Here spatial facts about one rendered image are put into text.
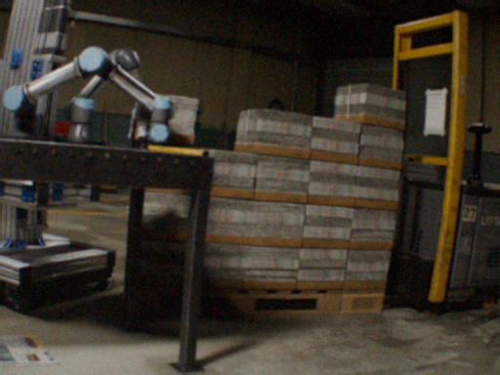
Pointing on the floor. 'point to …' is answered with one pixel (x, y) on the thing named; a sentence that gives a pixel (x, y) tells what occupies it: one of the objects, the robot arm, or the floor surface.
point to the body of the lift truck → (461, 271)
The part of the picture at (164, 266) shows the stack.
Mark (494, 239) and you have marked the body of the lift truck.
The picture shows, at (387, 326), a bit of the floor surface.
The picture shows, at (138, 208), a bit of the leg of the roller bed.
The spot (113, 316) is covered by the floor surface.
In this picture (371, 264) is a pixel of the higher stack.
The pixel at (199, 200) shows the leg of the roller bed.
